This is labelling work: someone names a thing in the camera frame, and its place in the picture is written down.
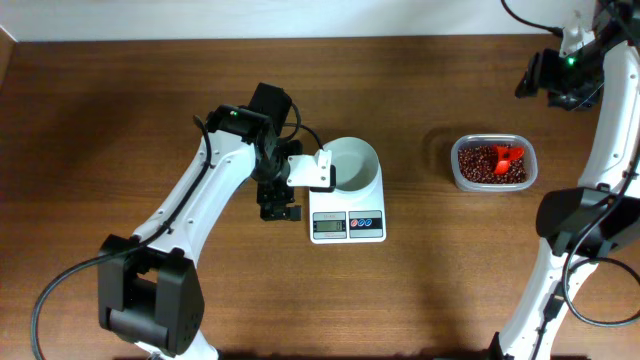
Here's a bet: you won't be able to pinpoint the white bowl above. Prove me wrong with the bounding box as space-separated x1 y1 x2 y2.
324 137 381 192

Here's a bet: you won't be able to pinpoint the orange measuring scoop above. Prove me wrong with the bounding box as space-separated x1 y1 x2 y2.
492 145 525 175

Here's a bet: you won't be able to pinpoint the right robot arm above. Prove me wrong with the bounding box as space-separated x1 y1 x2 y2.
486 0 639 359

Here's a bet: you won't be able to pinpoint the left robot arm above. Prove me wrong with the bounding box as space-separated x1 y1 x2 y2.
98 83 302 359

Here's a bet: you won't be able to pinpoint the white digital kitchen scale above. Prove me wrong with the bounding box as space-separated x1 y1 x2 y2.
309 172 387 245

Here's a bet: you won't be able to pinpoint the clear plastic container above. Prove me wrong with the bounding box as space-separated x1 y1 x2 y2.
450 134 538 192

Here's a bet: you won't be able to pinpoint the red beans in container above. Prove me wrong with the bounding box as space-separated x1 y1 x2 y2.
457 144 528 185

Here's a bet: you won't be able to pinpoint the left black cable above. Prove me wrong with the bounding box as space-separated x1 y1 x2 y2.
29 99 326 360

